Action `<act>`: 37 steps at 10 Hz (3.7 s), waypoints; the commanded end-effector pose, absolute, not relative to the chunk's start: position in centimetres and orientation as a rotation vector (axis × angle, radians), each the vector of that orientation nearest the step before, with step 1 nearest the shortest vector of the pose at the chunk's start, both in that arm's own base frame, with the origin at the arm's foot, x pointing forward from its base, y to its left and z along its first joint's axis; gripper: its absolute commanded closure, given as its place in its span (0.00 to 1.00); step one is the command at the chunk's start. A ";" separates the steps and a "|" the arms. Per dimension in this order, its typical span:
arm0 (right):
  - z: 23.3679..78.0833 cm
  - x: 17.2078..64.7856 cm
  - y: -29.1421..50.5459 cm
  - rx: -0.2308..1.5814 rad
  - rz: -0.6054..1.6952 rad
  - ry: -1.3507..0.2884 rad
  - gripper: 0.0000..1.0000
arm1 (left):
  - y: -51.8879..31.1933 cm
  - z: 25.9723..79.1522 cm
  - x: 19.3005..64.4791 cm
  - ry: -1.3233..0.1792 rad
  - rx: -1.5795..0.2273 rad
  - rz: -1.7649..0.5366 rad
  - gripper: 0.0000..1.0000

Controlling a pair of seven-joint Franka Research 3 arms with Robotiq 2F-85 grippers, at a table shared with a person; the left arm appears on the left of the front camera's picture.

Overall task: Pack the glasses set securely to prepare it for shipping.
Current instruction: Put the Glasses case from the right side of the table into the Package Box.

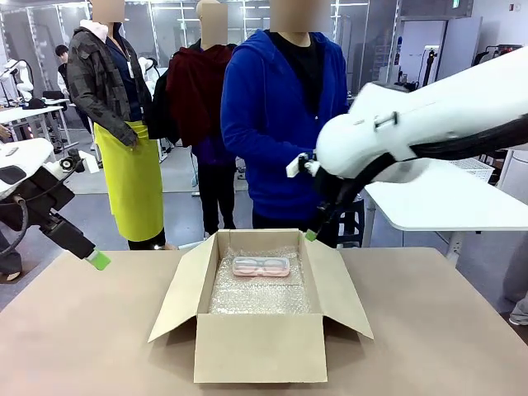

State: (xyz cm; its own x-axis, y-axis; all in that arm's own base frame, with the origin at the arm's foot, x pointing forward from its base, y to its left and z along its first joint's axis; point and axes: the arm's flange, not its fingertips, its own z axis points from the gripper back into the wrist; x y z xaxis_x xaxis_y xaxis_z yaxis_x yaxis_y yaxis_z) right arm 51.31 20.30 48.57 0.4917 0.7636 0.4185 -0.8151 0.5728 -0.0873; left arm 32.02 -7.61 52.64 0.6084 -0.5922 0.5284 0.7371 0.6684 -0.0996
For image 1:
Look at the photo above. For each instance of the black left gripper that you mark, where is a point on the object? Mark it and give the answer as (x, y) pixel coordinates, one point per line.
(43, 191)

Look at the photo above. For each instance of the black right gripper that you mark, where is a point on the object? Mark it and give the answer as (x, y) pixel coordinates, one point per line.
(328, 185)

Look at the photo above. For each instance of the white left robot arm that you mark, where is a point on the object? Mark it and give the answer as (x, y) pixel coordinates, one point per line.
(20, 154)

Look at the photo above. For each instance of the blue-sleeved right forearm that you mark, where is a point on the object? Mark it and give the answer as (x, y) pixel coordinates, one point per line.
(268, 150)

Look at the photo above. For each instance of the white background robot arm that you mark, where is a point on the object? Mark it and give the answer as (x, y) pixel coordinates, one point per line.
(147, 72)

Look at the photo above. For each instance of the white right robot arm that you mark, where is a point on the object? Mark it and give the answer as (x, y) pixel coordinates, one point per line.
(433, 115)

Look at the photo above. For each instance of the pink glasses case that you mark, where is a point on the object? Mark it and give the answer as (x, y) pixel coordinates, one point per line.
(260, 266)

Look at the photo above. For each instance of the black plastic stool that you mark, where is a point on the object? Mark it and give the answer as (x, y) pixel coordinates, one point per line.
(350, 224)

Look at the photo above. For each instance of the clear bubble wrap sheet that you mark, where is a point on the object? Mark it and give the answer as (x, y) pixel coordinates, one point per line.
(255, 295)

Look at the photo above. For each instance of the person in blue hoodie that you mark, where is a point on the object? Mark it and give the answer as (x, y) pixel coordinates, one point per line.
(272, 123)

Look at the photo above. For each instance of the white side table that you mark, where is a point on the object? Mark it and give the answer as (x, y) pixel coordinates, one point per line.
(437, 202)

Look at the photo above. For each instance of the mannequin with yellow apron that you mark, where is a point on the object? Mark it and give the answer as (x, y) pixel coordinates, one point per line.
(119, 123)

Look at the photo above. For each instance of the white background work table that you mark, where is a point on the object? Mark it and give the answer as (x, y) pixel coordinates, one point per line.
(29, 115)

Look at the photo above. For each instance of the large open cardboard box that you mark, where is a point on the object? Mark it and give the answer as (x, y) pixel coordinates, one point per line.
(260, 350)

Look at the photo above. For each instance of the black cap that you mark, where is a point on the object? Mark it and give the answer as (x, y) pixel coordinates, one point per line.
(34, 103)

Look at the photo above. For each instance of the mannequin with maroon garment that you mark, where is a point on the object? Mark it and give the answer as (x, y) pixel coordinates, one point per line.
(198, 103)

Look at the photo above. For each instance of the seated person in black jacket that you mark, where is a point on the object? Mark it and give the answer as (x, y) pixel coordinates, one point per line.
(62, 68)

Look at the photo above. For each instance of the white background humanoid robot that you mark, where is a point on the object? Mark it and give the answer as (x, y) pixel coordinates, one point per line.
(18, 78)

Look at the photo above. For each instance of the black tripod stand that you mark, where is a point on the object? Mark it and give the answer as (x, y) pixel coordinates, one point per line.
(431, 66)

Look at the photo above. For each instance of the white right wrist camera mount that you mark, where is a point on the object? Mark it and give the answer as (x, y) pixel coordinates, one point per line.
(299, 165)

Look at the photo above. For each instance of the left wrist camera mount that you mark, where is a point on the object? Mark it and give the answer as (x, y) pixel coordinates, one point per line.
(72, 161)

